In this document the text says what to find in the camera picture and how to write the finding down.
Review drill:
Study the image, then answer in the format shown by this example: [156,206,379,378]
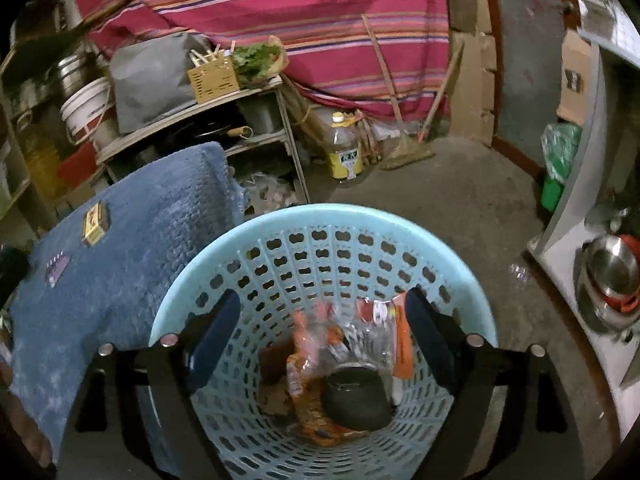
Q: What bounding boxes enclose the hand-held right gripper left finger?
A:
[57,289,243,480]

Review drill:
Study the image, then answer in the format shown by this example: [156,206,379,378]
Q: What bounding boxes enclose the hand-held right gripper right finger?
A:
[404,287,593,480]

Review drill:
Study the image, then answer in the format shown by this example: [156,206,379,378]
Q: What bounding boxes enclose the clear packet orange trim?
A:
[327,295,413,406]

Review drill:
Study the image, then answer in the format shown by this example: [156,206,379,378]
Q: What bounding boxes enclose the black pouch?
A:
[320,362,396,431]

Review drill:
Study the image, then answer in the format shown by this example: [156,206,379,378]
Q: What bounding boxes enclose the large orange chip bag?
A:
[286,307,371,448]

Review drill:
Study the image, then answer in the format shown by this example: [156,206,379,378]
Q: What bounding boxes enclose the light blue plastic basket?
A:
[148,203,500,480]

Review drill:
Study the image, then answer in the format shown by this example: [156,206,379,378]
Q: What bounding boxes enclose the blue knitted blanket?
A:
[7,142,246,461]

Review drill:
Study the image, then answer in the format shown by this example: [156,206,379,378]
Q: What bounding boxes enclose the clear plastic bag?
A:
[240,172,301,216]

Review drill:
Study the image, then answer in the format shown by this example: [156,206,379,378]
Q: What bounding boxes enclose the yellow cardboard box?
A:
[81,200,108,247]

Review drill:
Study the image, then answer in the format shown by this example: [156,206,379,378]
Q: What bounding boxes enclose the small purple packet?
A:
[44,253,71,288]

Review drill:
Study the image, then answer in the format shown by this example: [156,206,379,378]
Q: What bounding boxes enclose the broom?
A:
[380,42,466,171]

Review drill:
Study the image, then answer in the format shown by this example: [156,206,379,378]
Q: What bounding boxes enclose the stacked steel pots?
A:
[575,234,640,336]

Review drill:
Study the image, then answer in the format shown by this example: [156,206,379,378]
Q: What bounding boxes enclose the yellow capped oil bottle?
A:
[327,111,363,184]

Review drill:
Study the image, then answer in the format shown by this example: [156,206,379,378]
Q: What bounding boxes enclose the low wooden shelf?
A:
[95,75,312,206]

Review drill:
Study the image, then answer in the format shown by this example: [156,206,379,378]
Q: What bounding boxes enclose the white cabinet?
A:
[525,25,640,441]

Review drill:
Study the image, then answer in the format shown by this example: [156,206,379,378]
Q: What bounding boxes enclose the red woven basket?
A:
[57,141,98,186]

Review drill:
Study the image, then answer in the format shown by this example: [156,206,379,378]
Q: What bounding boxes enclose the green plastic bag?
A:
[540,122,583,213]

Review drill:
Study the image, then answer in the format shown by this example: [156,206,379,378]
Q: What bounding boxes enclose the yellow oil jug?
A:
[22,125,66,196]

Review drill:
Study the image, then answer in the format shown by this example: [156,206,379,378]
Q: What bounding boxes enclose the cardboard sheets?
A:
[445,0,501,148]

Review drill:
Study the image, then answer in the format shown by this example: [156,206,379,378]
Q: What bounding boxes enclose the yellow utensil holder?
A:
[186,42,240,105]

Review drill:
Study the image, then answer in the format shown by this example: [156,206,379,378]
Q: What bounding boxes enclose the white plastic bucket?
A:
[60,76,118,147]

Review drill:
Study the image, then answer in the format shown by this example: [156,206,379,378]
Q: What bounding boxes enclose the grey cushion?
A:
[109,32,211,133]

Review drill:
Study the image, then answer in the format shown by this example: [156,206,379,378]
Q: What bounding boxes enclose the wooden stick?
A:
[361,14,406,131]

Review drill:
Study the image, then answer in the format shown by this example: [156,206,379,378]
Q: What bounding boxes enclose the green leafy herbs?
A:
[230,35,291,86]

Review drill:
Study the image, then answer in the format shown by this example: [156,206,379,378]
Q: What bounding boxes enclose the steel cooking pot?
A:
[52,52,98,98]

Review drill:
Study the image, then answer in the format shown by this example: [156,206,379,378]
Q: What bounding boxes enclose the printed cardboard box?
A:
[556,30,598,126]

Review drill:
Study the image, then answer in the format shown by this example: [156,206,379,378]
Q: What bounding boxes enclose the wooden framed door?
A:
[475,0,586,176]

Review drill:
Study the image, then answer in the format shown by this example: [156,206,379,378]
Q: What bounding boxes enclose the red striped cloth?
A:
[65,0,451,121]

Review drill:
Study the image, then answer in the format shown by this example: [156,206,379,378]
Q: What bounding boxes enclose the black pan wooden handle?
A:
[192,120,253,143]

